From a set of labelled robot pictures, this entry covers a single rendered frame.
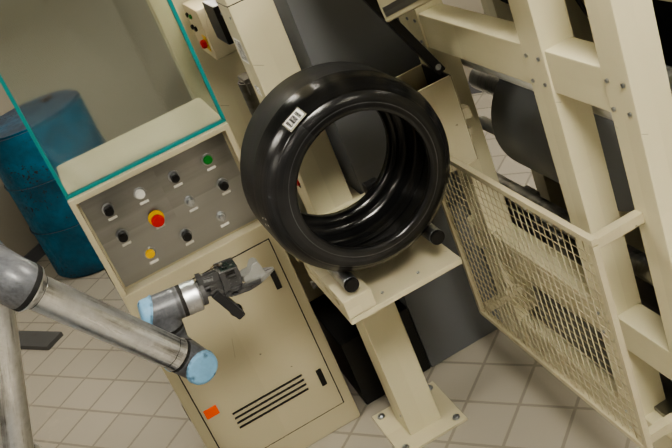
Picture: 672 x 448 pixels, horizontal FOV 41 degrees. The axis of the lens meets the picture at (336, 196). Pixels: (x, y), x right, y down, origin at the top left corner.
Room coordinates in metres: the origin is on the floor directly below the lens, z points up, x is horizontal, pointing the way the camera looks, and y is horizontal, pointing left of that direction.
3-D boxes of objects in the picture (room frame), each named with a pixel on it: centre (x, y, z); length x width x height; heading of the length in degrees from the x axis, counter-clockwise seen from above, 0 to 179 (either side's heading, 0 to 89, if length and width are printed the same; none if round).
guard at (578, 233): (2.21, -0.42, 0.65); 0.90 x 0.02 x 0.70; 13
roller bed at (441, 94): (2.66, -0.37, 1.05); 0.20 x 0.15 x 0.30; 13
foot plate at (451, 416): (2.60, 0.03, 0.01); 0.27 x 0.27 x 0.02; 13
